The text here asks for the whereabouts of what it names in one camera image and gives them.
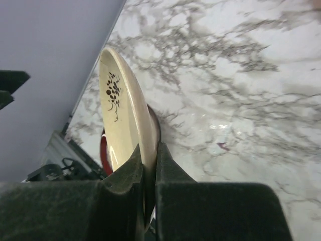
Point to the cream plate black patch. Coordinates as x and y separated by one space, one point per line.
126 119

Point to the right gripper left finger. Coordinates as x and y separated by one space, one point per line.
109 209

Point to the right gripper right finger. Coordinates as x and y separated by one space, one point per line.
191 210

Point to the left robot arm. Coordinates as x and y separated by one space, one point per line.
62 160

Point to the red rimmed cream plate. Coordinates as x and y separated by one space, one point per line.
106 159

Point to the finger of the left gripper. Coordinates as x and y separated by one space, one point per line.
10 81

